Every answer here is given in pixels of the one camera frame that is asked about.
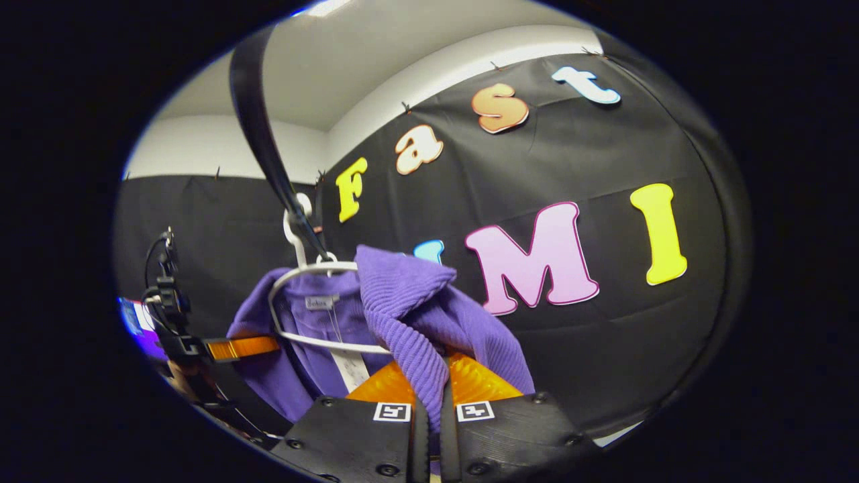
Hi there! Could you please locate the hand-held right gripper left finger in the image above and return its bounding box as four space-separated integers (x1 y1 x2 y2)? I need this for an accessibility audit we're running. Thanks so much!
272 359 430 483

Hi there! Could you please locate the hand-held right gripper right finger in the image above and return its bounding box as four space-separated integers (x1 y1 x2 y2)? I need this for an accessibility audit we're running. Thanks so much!
440 349 598 483

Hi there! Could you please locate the purple corduroy jacket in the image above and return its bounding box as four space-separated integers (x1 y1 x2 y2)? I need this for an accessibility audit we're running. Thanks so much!
227 245 536 470

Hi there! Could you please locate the black clothes rack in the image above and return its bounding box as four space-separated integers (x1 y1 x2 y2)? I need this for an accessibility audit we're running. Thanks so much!
230 23 336 264

